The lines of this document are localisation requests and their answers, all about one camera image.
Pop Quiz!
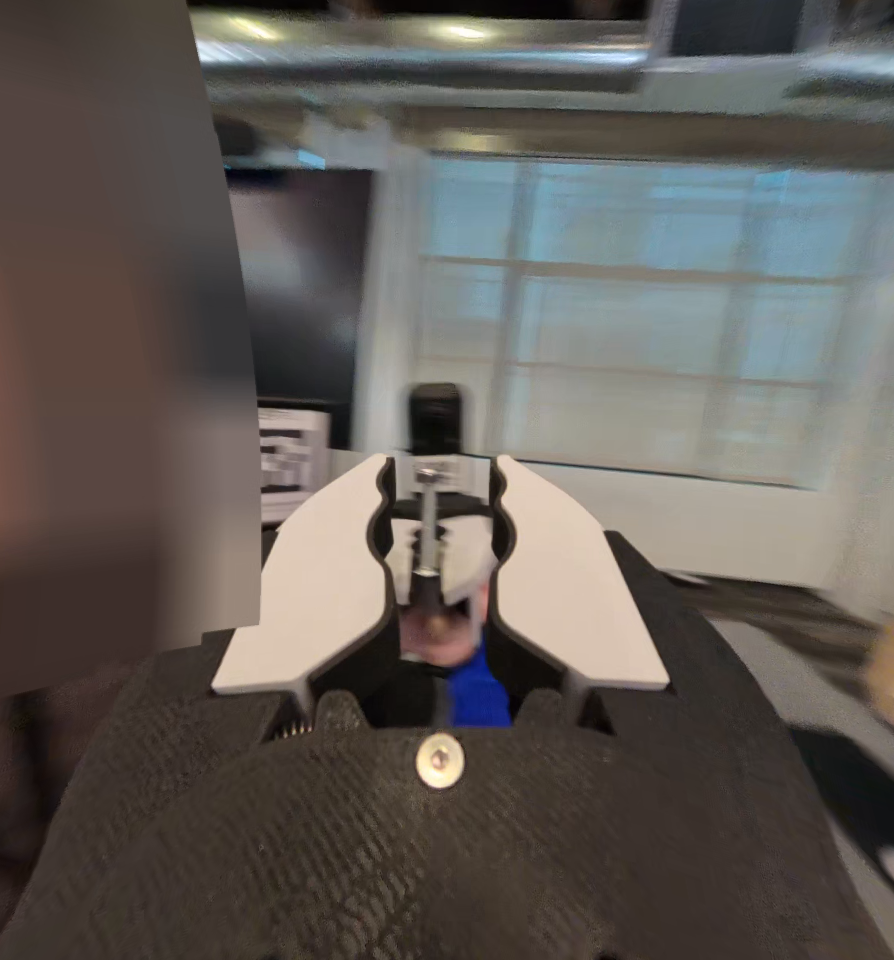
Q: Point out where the silver threaded bolt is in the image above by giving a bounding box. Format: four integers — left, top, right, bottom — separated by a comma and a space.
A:
414, 463, 449, 580

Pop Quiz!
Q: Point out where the framed marker sign on stand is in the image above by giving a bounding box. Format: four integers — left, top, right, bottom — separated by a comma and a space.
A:
258, 405, 333, 524

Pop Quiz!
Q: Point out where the large grid window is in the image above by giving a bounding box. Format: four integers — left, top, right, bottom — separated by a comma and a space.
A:
417, 161, 894, 490

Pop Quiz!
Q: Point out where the large black monitor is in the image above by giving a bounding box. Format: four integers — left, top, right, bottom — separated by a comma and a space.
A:
225, 168, 374, 408

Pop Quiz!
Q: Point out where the person's left hand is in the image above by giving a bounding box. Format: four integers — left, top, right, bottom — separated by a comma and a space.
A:
400, 581, 490, 666

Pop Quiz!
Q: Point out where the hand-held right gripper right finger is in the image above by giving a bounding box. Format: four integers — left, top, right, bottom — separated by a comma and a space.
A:
488, 453, 671, 691

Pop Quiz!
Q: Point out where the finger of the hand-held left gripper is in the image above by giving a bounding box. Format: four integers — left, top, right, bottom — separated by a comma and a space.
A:
445, 523, 503, 603
389, 517, 424, 585

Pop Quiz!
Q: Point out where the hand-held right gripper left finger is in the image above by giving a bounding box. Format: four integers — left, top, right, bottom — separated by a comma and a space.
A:
210, 452, 400, 695

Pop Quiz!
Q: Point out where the blue plastic bin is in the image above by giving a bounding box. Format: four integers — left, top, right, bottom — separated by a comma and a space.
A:
443, 633, 512, 727

